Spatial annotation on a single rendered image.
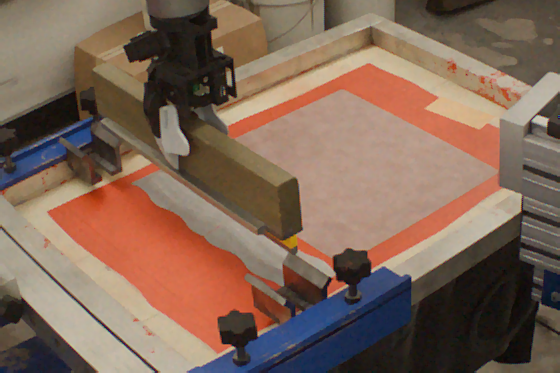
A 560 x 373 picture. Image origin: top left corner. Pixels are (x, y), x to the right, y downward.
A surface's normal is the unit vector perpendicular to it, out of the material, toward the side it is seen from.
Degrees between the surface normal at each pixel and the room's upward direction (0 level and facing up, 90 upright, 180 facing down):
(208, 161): 91
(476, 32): 0
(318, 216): 0
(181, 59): 90
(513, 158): 90
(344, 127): 0
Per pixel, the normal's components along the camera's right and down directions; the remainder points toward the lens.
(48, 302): -0.07, -0.85
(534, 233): -0.62, 0.45
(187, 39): -0.77, 0.38
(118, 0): 0.62, 0.37
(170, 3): -0.08, 0.53
